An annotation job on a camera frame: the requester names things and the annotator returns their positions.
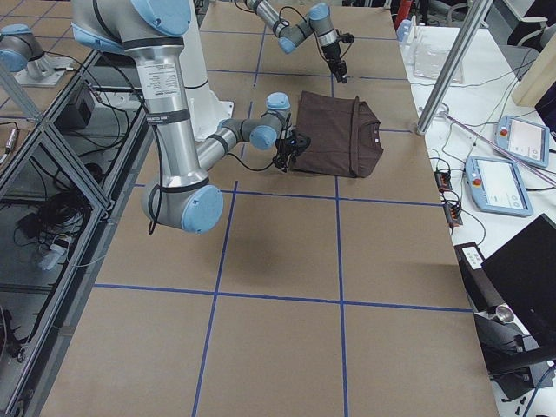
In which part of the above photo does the dark brown t-shirt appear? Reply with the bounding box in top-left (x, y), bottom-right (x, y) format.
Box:
top-left (293, 91), bottom-right (383, 178)

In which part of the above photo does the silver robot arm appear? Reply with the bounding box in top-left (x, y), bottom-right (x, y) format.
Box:
top-left (72, 1), bottom-right (290, 234)
top-left (235, 1), bottom-right (354, 83)

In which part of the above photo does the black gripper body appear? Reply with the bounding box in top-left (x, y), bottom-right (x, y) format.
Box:
top-left (323, 43), bottom-right (348, 83)
top-left (273, 135), bottom-right (299, 173)

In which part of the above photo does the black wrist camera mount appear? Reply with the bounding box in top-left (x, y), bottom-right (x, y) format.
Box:
top-left (338, 32), bottom-right (354, 44)
top-left (290, 130), bottom-right (311, 155)

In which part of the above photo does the black monitor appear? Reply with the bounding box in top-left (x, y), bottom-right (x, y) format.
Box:
top-left (483, 214), bottom-right (555, 346)

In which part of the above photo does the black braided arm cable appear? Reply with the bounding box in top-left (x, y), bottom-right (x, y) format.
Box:
top-left (147, 112), bottom-right (292, 235)
top-left (277, 4), bottom-right (353, 53)

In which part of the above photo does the reacher grabber stick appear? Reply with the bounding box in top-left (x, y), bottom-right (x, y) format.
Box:
top-left (436, 103), bottom-right (556, 180)

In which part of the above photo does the red cylinder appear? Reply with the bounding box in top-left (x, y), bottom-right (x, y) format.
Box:
top-left (395, 0), bottom-right (413, 27)

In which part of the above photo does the teach pendant tablet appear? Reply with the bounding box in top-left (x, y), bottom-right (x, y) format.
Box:
top-left (495, 116), bottom-right (551, 168)
top-left (465, 156), bottom-right (533, 217)

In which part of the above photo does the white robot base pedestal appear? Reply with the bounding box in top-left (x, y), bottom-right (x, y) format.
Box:
top-left (178, 1), bottom-right (234, 142)

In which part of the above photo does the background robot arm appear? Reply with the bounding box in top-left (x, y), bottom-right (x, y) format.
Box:
top-left (1, 23), bottom-right (67, 87)

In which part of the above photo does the aluminium frame post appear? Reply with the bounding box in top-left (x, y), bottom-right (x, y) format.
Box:
top-left (415, 0), bottom-right (493, 136)

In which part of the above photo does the lower teach pendant tablet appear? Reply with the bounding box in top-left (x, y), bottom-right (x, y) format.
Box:
top-left (465, 156), bottom-right (533, 217)

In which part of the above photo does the black box with label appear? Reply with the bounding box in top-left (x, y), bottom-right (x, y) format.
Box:
top-left (454, 242), bottom-right (504, 311)

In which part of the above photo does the upper teach pendant tablet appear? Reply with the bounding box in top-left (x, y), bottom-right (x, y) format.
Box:
top-left (495, 116), bottom-right (551, 168)

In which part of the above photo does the clear plastic bag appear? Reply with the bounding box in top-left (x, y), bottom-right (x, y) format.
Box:
top-left (414, 43), bottom-right (450, 80)

